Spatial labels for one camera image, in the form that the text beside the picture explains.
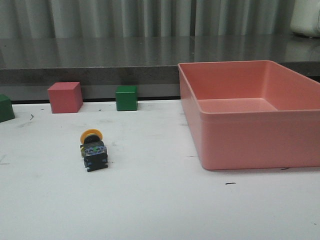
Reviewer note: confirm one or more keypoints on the pink cube block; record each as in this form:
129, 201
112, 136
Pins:
65, 97

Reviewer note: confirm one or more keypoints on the white appliance on counter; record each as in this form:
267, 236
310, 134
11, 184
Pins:
305, 18

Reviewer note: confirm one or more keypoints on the grey stone counter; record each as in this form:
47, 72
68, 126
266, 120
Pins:
28, 67

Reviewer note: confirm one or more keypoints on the yellow mushroom push button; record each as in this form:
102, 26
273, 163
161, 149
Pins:
93, 150

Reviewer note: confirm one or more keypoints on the grey curtain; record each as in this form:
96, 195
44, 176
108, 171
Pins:
39, 19

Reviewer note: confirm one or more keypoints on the pink plastic bin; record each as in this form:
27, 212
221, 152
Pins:
251, 114

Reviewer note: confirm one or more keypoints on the green block at left edge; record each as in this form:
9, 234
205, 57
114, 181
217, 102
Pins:
6, 109

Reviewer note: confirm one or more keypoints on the green cube block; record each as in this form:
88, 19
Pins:
126, 98

